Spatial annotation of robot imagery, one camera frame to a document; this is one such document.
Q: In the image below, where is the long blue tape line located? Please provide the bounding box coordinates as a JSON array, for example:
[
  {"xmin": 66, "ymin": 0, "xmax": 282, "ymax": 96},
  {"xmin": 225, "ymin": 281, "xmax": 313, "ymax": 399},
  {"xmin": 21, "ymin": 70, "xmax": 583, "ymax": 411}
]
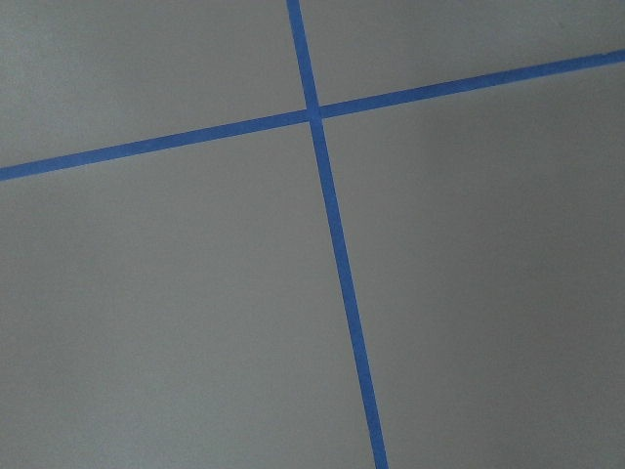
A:
[{"xmin": 286, "ymin": 0, "xmax": 389, "ymax": 468}]

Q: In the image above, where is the crossing blue tape line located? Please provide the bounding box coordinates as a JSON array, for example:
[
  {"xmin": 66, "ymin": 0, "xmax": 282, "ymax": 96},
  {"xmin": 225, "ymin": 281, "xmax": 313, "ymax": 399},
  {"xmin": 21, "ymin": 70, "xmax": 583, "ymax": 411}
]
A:
[{"xmin": 1, "ymin": 49, "xmax": 624, "ymax": 182}]

